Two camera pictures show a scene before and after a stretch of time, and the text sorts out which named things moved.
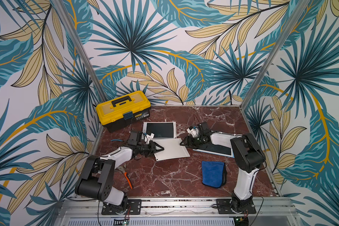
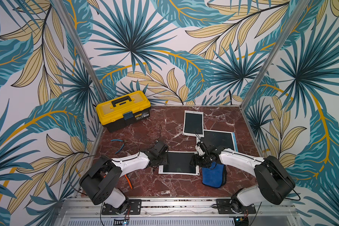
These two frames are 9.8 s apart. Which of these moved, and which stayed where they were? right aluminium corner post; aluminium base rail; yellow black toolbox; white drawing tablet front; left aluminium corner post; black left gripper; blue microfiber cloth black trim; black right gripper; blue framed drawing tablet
Moved: white drawing tablet front; black right gripper; black left gripper
Stayed: blue microfiber cloth black trim; right aluminium corner post; left aluminium corner post; yellow black toolbox; blue framed drawing tablet; aluminium base rail
